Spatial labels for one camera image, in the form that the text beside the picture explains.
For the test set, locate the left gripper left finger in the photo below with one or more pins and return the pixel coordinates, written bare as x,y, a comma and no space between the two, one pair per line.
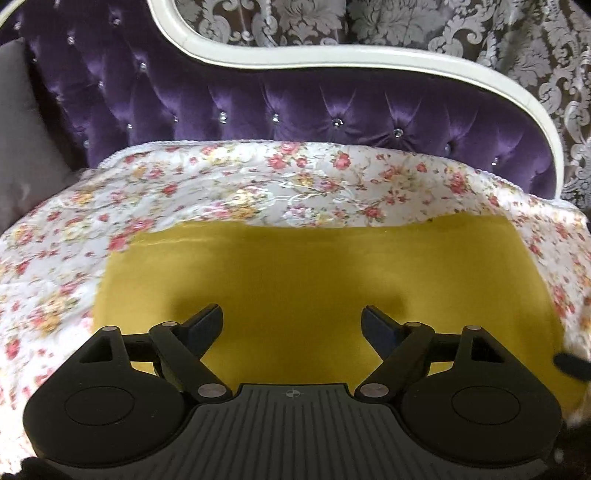
180,348

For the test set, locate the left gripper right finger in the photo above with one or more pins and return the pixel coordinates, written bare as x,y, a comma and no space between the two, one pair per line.
403,349

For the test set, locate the mustard yellow knit sweater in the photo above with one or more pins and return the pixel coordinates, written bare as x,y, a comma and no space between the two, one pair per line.
292,298

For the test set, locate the floral bedspread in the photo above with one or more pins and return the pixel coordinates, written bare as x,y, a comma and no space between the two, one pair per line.
54,257

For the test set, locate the grey square cushion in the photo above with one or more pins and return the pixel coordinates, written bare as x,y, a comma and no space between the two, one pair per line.
37,159

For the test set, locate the purple tufted chaise lounge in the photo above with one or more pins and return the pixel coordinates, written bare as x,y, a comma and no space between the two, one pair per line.
106,78

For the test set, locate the damask patterned curtain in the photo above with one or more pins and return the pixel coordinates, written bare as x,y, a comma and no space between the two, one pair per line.
544,45

